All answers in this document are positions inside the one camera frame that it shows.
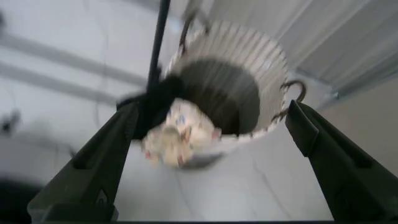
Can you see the white laundry basket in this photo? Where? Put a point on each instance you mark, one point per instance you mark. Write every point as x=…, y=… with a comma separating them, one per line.
x=248, y=53

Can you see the cream printed garment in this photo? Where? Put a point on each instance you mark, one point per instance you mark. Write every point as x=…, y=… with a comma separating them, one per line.
x=183, y=133

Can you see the black clothes rack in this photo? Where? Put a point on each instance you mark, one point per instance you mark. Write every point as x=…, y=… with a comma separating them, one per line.
x=158, y=40

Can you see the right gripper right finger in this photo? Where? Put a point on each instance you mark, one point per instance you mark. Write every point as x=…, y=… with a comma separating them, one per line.
x=351, y=180

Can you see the black t-shirt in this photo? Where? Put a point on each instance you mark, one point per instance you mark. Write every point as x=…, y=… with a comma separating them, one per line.
x=155, y=102

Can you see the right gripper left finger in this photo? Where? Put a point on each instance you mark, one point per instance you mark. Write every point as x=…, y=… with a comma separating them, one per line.
x=90, y=180

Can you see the white curtain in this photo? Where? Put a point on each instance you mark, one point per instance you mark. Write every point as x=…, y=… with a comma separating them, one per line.
x=326, y=40

